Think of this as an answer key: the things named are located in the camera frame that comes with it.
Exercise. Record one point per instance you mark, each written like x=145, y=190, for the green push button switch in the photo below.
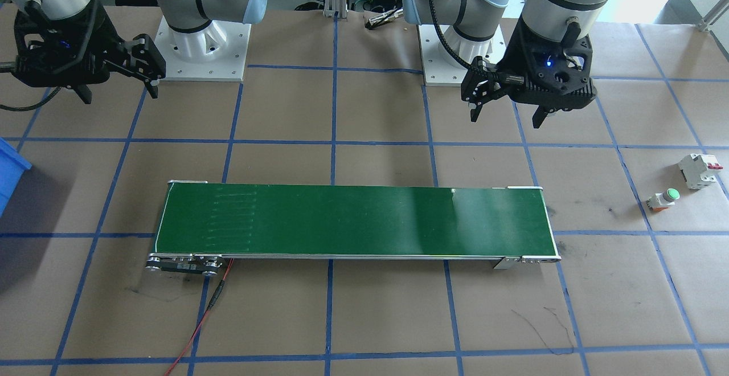
x=663, y=199

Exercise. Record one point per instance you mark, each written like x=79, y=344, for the blue plastic bin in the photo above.
x=8, y=176

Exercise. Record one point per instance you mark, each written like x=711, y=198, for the silver metal connector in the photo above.
x=384, y=20

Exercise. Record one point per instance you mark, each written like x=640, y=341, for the white circuit breaker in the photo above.
x=697, y=171

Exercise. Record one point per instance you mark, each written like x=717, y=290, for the green conveyor belt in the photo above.
x=342, y=222

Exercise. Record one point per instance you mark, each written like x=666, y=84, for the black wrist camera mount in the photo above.
x=51, y=74
x=564, y=91

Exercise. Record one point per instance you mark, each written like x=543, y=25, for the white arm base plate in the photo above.
x=441, y=74
x=228, y=62

